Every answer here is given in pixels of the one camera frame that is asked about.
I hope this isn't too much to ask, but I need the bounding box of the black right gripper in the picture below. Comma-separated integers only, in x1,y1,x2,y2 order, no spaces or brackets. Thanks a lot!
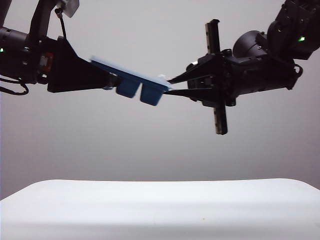
163,18,251,136

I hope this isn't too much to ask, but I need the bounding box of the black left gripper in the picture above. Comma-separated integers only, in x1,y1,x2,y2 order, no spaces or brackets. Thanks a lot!
22,35,121,94

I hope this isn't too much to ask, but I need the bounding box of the translucent plastic tray lid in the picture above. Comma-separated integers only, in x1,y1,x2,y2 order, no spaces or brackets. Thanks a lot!
89,55,174,91

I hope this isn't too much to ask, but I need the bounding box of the blue ice cube tray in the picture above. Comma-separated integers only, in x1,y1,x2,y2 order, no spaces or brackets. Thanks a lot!
91,58,171,108

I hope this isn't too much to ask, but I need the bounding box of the black left camera cable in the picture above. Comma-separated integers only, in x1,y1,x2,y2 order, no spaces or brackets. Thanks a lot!
55,8,69,41

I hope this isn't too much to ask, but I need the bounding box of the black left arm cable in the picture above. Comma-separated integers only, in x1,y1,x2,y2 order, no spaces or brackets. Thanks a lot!
0,75,30,96

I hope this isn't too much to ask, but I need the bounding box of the black left camera bracket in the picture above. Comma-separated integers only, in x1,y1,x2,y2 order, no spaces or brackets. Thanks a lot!
28,0,60,45

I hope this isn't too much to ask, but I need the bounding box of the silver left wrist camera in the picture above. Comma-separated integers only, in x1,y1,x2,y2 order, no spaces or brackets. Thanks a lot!
56,0,80,19

